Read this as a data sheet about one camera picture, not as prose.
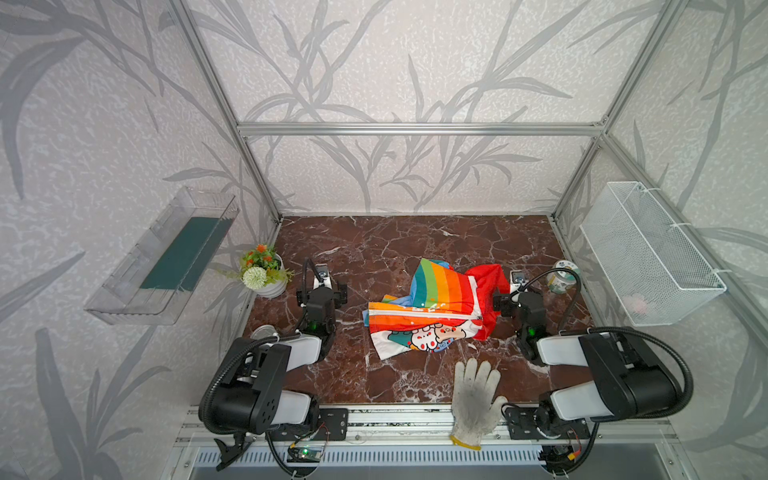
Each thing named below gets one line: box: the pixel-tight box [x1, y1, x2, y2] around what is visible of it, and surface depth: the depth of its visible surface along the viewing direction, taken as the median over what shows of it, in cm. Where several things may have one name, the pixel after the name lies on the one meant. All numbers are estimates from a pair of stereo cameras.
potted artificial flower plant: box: [226, 243, 294, 298], surface depth 88 cm
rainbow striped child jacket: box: [362, 258, 510, 361], surface depth 88 cm
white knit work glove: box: [450, 358, 508, 451], surface depth 79 cm
